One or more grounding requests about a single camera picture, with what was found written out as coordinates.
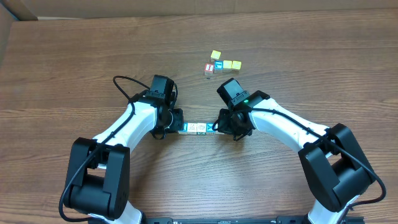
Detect yellow mushroom wooden block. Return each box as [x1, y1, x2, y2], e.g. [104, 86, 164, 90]
[206, 123, 216, 134]

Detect red I wooden block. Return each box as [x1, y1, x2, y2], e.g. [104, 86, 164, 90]
[204, 63, 214, 76]

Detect blue letter wooden block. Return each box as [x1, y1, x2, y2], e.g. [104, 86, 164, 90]
[213, 60, 223, 73]

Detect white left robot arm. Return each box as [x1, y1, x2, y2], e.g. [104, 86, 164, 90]
[58, 75, 183, 224]

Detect yellow back wooden block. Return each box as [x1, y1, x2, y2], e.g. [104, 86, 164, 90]
[210, 50, 221, 62]

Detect yellow top middle block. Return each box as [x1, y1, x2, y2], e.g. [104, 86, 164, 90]
[223, 60, 233, 73]

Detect green Z wooden block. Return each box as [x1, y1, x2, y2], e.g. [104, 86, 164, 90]
[197, 123, 206, 135]

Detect green letter wooden block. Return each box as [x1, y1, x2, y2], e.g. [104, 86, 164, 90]
[187, 123, 197, 134]

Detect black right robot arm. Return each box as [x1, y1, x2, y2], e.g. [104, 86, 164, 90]
[213, 78, 376, 223]

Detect blue P wooden block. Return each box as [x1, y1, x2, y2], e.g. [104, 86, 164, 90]
[178, 123, 188, 134]

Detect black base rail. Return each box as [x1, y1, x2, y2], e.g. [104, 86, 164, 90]
[139, 215, 310, 224]

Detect yellow pineapple wooden block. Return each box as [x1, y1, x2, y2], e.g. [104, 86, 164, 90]
[231, 60, 242, 73]

